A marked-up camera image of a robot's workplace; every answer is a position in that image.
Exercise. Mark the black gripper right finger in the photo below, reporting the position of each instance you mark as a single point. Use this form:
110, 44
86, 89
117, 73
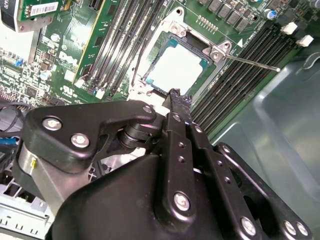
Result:
220, 180

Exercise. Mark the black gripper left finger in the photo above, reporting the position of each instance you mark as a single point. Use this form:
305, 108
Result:
62, 130

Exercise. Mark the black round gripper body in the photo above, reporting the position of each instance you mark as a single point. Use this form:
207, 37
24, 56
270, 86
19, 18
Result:
112, 205

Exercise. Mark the metal socket cover frame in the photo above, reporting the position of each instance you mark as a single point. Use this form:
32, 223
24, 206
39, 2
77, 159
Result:
140, 92

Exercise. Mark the silver-topped CPU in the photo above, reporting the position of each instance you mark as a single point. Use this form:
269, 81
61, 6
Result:
175, 70

